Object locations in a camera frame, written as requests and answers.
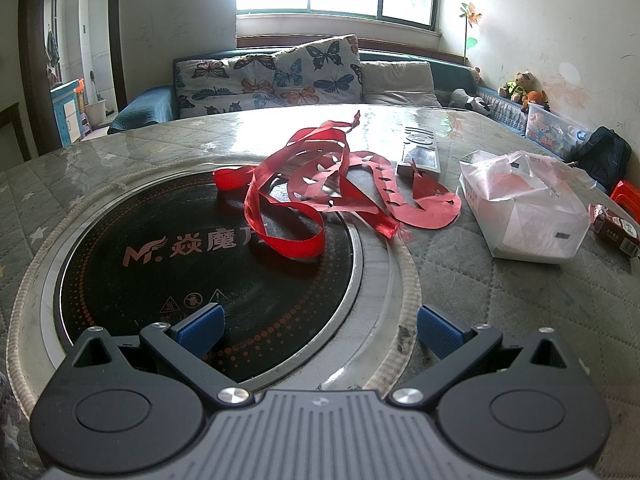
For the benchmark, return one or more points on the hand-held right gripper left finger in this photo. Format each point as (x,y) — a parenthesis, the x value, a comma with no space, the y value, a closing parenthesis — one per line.
(200,327)

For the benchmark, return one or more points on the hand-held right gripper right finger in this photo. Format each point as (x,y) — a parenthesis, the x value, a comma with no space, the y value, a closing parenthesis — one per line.
(442,332)

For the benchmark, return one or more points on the round black induction cooktop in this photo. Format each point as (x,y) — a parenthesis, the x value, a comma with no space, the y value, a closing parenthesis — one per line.
(150,220)

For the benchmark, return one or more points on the red paper cutout strip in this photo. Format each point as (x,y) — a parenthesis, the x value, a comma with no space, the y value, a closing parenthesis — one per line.
(435,210)

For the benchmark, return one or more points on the red ribbon and paper cutouts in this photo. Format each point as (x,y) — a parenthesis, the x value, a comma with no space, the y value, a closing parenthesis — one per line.
(300,250)

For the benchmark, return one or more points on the thin pinkish plastic bag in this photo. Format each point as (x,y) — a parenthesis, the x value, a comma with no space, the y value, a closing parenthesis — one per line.
(505,170)

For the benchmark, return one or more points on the grey remote control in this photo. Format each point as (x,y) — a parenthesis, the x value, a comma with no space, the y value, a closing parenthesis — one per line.
(425,157)

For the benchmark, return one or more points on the red cigarette packet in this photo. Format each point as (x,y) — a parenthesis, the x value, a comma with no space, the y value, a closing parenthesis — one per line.
(620,232)

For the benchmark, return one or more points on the blue sofa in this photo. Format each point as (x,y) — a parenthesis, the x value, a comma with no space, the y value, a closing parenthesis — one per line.
(145,105)

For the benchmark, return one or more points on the clear plastic storage box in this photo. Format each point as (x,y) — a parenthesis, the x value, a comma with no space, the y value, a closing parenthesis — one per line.
(550,130)

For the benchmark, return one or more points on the panda plush toy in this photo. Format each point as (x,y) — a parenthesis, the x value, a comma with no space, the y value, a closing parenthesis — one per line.
(470,102)

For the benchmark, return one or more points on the red plastic stool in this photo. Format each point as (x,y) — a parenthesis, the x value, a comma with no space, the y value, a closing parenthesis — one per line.
(627,191)

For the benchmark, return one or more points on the white bucket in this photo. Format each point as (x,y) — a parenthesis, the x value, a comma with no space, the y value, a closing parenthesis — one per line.
(95,114)

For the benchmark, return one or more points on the black backpack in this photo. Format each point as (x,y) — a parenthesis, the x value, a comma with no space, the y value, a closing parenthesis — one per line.
(605,157)

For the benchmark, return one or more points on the orange plush toy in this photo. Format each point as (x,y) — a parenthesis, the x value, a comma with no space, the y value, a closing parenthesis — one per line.
(536,101)

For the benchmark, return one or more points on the blue cabinet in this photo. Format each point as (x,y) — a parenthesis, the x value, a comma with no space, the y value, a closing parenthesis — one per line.
(67,115)

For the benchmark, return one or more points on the white cushion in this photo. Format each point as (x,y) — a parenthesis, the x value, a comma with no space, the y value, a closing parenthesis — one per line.
(400,82)

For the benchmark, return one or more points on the brown bear plush toy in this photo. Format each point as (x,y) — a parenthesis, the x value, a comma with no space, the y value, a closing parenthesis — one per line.
(517,87)

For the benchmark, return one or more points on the brown wooden door frame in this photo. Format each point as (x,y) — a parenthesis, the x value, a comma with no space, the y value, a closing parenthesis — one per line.
(35,60)

